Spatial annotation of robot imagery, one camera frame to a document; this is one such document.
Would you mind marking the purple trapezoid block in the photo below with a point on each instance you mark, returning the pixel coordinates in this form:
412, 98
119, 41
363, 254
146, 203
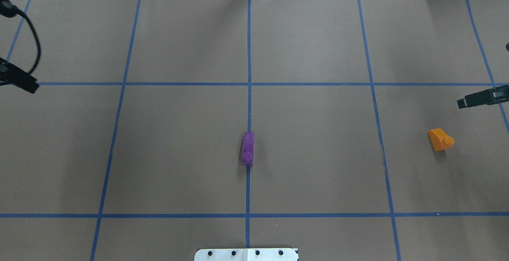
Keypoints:
247, 151

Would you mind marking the orange trapezoid block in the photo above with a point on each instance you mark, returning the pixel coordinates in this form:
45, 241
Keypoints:
440, 140

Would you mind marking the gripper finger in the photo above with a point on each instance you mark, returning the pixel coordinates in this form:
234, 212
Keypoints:
11, 74
490, 96

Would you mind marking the white central pillar base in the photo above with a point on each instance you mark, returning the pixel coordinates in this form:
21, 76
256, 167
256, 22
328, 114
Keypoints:
247, 254

